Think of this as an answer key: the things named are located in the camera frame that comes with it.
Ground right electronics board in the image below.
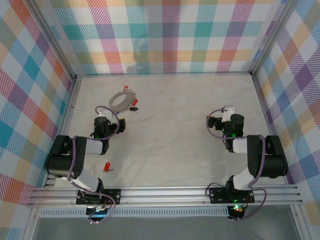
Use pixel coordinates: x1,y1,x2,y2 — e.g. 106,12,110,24
229,203,245,219

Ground electronics board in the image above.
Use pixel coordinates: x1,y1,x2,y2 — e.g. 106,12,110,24
229,203,245,219
85,204,112,219

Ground left electronics board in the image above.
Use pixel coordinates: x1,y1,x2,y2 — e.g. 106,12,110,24
85,204,112,219

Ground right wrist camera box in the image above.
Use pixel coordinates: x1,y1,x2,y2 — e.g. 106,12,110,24
221,104,236,123

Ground aluminium side rail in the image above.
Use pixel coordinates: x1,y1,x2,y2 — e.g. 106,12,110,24
251,73,292,186
42,76,82,188

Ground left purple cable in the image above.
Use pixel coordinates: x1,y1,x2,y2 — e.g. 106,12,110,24
66,105,120,225

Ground purple cable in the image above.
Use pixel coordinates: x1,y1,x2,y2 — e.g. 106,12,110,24
66,105,120,225
205,108,268,223

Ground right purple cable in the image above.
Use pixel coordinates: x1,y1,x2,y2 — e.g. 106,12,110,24
205,108,268,223

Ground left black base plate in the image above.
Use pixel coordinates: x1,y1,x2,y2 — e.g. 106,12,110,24
75,188,123,206

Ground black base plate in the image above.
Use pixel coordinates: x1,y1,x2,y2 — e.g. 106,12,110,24
208,186,256,204
75,188,123,206

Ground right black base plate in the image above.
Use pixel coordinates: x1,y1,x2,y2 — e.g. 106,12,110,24
208,186,256,204

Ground aluminium back rail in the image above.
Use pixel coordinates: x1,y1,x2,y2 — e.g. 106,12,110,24
76,70,253,77

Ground aluminium mounting rail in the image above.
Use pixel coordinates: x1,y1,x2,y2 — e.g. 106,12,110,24
27,186,305,209

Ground aluminium frame post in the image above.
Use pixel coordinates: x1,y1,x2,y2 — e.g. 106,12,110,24
249,0,301,76
29,0,83,83

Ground slotted grey cable duct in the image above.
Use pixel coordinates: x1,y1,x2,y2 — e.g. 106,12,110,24
38,206,231,219

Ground aluminium frame leg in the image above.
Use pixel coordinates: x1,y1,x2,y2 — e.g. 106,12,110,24
289,204,310,240
23,207,42,240

